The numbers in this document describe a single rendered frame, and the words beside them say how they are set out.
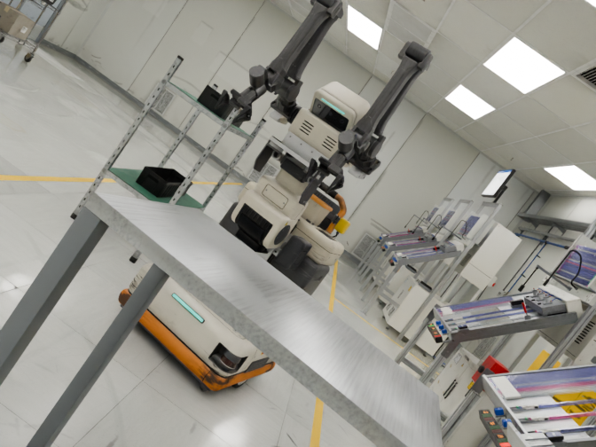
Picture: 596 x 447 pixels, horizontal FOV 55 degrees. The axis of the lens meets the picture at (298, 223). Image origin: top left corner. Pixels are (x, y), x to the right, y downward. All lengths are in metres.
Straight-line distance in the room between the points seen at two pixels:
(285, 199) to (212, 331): 0.62
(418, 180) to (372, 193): 0.87
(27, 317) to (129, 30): 10.85
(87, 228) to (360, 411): 0.53
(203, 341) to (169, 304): 0.22
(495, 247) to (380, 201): 4.26
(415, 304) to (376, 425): 5.90
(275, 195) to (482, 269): 4.64
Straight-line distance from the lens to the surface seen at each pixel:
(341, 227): 2.81
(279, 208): 2.43
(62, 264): 1.04
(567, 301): 3.65
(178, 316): 2.52
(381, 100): 2.17
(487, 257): 6.83
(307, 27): 2.35
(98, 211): 1.01
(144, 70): 11.55
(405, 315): 6.79
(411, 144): 10.79
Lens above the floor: 1.05
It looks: 6 degrees down
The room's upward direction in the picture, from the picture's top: 36 degrees clockwise
